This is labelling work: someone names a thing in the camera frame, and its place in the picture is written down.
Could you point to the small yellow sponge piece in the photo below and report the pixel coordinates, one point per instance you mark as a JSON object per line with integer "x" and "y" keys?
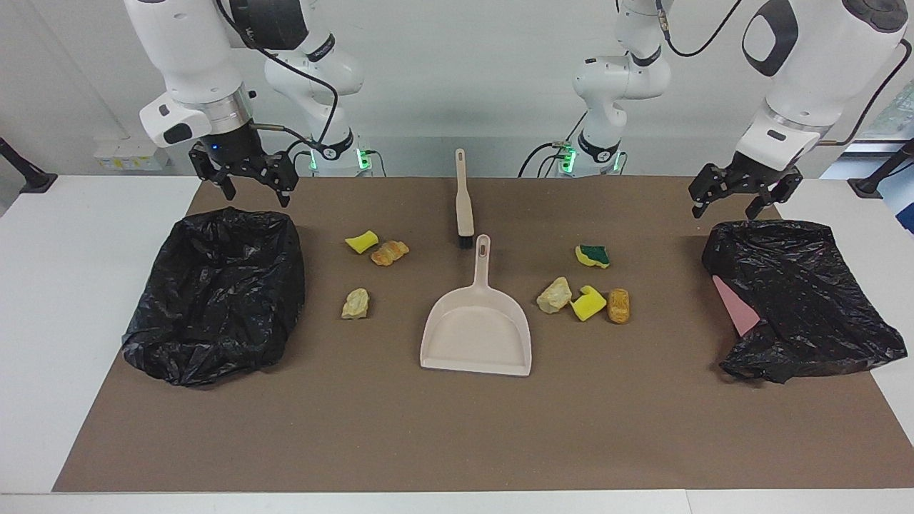
{"x": 362, "y": 242}

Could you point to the black clamp stand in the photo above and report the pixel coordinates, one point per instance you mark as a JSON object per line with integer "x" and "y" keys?
{"x": 32, "y": 180}
{"x": 867, "y": 187}

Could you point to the pale crusty bread piece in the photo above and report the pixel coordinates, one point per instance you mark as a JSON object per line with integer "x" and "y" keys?
{"x": 554, "y": 295}

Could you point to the green and yellow sponge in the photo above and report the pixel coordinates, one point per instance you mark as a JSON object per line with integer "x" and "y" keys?
{"x": 593, "y": 256}

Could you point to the white box on table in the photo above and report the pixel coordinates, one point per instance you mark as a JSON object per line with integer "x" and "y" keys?
{"x": 128, "y": 153}

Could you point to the beige hand brush black bristles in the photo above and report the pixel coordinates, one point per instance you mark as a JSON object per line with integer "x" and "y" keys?
{"x": 464, "y": 214}

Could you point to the small pale bread chunk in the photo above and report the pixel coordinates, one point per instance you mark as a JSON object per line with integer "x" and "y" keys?
{"x": 355, "y": 304}

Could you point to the brown table mat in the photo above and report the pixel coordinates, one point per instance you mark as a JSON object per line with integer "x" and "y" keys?
{"x": 457, "y": 428}

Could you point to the large yellow sponge piece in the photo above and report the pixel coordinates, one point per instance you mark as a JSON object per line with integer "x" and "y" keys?
{"x": 587, "y": 307}

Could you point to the open bin with black bag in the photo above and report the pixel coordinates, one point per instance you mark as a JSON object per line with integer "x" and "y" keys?
{"x": 214, "y": 300}

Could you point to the beige plastic dustpan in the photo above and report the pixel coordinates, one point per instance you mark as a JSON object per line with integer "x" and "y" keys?
{"x": 475, "y": 335}

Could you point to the crumpled black trash bag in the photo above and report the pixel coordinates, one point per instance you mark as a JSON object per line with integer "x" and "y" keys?
{"x": 807, "y": 293}

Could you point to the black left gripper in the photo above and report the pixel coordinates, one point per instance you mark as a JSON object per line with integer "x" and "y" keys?
{"x": 753, "y": 173}

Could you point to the orange croissant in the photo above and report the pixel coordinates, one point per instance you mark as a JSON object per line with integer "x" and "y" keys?
{"x": 390, "y": 253}

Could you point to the pink bin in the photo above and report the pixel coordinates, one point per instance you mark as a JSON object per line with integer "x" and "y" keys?
{"x": 739, "y": 310}

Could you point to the brown bread roll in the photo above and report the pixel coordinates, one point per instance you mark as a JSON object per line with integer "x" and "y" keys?
{"x": 618, "y": 305}

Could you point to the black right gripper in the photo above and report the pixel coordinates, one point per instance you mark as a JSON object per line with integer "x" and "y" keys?
{"x": 235, "y": 146}

